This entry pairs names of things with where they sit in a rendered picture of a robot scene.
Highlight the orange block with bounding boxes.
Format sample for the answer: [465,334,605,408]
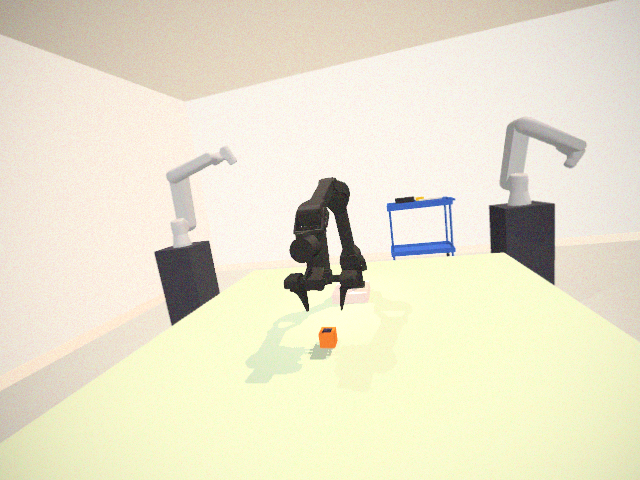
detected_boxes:
[318,327,338,348]

